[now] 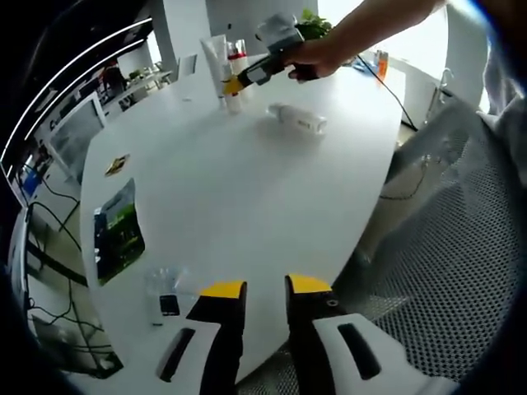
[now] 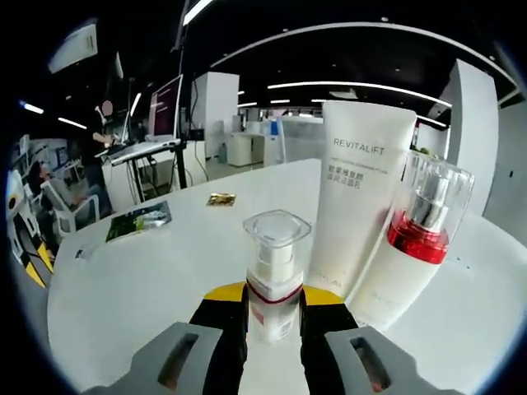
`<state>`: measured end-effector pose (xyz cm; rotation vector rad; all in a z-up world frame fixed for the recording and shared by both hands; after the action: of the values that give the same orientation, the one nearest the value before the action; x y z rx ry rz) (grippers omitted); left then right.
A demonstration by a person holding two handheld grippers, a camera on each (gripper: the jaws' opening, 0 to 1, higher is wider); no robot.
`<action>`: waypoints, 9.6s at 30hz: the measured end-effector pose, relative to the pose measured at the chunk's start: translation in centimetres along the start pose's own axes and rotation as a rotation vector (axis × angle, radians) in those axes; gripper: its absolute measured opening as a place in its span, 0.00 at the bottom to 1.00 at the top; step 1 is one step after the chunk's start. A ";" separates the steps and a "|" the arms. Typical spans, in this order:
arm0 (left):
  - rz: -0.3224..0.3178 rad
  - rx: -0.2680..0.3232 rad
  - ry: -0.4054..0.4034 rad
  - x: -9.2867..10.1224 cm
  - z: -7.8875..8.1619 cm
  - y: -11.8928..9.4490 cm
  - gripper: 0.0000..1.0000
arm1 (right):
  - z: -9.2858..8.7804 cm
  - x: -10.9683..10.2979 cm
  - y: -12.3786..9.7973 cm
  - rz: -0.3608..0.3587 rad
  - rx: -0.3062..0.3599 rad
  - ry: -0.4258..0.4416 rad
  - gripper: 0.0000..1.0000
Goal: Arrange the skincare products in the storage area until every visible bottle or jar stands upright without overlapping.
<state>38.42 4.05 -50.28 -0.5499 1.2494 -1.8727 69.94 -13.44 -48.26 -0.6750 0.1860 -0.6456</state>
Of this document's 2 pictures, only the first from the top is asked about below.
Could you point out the small orange bottle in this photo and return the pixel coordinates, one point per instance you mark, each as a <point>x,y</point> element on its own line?
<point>383,66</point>

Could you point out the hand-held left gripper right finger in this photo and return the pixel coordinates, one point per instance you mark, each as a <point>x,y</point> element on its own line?
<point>309,329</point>

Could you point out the blue plastic packet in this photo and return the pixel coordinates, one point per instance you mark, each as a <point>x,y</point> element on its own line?
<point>364,68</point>

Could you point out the white skincare tube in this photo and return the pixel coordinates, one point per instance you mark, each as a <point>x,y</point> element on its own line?
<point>215,61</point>

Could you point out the grey mesh office chair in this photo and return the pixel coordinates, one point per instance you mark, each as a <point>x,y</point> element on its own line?
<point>444,267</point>

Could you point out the white mesh-back chair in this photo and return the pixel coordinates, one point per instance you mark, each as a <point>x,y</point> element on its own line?
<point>76,131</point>

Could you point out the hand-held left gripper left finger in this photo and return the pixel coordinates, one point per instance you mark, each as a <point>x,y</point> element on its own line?
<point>222,329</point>

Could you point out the person's right hand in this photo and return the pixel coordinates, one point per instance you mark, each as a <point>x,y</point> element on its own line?
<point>321,57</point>

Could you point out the grey floor box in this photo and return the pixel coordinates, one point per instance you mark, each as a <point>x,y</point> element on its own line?
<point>57,337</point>

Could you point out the black-legged standing desk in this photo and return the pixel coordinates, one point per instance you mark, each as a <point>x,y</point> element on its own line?
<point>57,267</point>

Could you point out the potted green plant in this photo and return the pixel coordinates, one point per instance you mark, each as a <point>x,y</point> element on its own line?
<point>315,24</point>

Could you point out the brown snack wrapper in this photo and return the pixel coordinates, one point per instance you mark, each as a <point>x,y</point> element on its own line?
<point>117,165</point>

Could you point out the clear bag with dark card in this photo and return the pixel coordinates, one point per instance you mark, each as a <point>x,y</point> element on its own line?
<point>169,304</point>

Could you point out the green black packet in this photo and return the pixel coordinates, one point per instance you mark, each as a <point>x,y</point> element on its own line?
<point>119,234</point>

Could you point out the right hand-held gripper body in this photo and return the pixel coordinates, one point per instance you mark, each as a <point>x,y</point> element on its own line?
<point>282,35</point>

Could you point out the small white chair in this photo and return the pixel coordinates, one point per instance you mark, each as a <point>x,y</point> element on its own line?
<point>188,66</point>

